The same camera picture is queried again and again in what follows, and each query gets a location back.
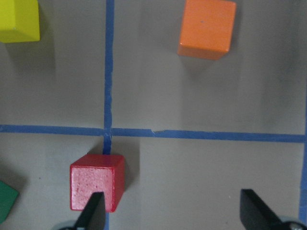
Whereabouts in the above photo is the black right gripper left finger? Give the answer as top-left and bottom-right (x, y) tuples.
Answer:
(72, 192), (106, 230)

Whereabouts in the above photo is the brown paper table cover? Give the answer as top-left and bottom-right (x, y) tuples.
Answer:
(0, 0), (307, 230)

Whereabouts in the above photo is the orange wooden block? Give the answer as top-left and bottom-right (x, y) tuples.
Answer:
(177, 0), (236, 60)

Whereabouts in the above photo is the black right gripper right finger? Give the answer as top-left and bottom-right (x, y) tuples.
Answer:
(239, 189), (284, 230)

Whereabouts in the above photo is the red wooden block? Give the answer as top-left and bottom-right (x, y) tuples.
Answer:
(70, 153), (125, 213)

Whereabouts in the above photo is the green wooden block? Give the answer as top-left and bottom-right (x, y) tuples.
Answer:
(0, 181), (19, 223)

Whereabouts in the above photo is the yellow wooden block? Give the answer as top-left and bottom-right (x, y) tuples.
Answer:
(0, 0), (40, 43)

